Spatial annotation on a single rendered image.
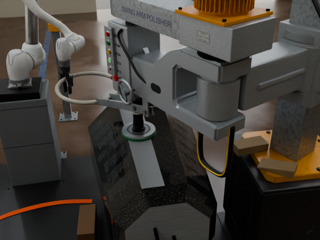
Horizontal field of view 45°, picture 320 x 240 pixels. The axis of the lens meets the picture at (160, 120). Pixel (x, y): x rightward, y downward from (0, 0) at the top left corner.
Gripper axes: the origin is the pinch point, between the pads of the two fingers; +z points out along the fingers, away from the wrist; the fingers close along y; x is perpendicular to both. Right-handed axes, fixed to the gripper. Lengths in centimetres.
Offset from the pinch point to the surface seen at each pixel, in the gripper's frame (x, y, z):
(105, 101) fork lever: -14, 55, -16
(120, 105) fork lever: -19, 73, -22
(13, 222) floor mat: -74, 11, 80
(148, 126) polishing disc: -10, 89, -8
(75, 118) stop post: 64, -73, 89
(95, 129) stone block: -9.3, 38.5, 16.5
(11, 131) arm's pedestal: -40, -25, 30
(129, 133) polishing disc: -24, 85, -8
